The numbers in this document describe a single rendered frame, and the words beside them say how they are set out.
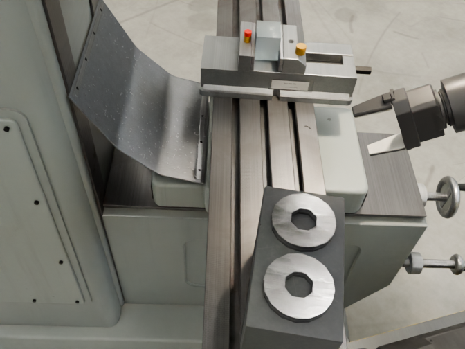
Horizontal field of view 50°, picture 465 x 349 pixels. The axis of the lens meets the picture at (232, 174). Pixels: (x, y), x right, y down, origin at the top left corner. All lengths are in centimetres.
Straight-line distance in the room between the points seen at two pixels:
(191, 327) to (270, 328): 98
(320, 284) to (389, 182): 70
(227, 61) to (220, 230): 40
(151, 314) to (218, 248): 76
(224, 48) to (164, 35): 174
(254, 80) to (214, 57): 10
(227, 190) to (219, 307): 24
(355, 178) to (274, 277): 57
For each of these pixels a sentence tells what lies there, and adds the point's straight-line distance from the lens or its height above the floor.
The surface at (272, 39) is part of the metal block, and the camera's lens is 110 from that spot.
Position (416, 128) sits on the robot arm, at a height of 112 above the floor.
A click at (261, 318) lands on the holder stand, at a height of 110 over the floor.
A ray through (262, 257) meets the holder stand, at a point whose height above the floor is 110.
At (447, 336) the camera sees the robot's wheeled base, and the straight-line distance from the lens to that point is 129.
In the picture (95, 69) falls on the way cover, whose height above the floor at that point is 103.
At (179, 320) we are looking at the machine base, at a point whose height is 20.
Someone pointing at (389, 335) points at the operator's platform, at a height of 40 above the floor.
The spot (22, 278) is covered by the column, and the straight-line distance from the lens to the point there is 141.
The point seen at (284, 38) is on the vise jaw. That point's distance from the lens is 114.
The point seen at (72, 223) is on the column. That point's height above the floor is 73.
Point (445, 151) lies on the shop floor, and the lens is 252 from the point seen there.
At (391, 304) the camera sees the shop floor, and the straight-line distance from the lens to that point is 196.
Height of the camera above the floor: 168
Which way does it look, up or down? 51 degrees down
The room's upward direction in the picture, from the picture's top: 5 degrees clockwise
